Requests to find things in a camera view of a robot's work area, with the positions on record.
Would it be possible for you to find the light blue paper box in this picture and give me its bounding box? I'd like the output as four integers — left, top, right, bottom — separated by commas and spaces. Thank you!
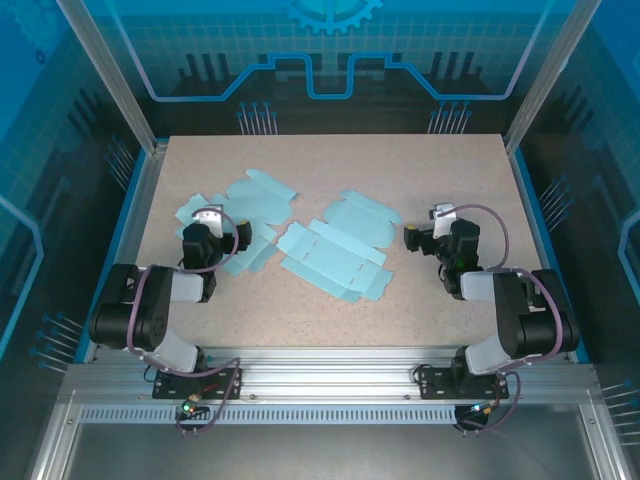
173, 168, 301, 276
276, 188, 403, 304

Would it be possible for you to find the blue table edge strip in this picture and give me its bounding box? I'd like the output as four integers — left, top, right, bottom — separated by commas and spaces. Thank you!
73, 147, 151, 365
508, 147, 590, 365

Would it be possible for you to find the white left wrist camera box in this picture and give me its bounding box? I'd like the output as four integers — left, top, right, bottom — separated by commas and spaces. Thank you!
192, 208, 225, 239

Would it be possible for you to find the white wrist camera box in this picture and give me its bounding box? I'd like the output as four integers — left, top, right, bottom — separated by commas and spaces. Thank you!
429, 202, 459, 240
192, 208, 225, 239

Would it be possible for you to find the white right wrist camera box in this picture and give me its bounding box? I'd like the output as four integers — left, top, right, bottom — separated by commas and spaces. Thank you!
429, 202, 459, 240

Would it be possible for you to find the aluminium table side rail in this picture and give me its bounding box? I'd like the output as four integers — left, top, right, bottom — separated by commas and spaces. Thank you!
84, 142, 169, 364

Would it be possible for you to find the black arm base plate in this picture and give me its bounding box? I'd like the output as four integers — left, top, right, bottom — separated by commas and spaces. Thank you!
152, 367, 245, 400
417, 367, 511, 400

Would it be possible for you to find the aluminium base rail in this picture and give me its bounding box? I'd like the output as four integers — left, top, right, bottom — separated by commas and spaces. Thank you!
64, 346, 599, 407

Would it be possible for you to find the cable connector with LED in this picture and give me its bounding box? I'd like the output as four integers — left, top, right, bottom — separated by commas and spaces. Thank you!
178, 394, 210, 420
467, 399, 501, 419

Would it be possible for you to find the slotted grey cable duct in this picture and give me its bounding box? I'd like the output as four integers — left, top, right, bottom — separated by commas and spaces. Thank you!
78, 405, 459, 425

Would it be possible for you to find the aluminium frame post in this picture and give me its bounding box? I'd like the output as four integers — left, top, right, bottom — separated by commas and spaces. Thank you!
503, 0, 609, 155
55, 0, 170, 155

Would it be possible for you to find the aluminium lower frame rail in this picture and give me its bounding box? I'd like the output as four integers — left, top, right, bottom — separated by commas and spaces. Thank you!
578, 394, 640, 480
27, 389, 84, 480

